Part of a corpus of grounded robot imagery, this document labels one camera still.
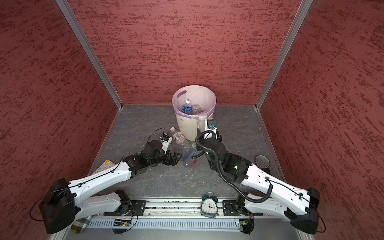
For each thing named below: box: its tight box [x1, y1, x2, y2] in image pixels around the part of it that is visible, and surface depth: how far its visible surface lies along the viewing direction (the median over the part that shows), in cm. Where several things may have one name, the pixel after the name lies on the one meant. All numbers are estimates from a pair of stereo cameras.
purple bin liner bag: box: [172, 85, 217, 119], surface depth 95 cm
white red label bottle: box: [170, 127, 193, 153], surface depth 97 cm
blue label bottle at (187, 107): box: [182, 99, 192, 115], surface depth 99 cm
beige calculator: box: [91, 159, 117, 175], surface depth 89 cm
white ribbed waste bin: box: [172, 85, 217, 141], surface depth 95 cm
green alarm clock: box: [200, 191, 219, 219], surface depth 73 cm
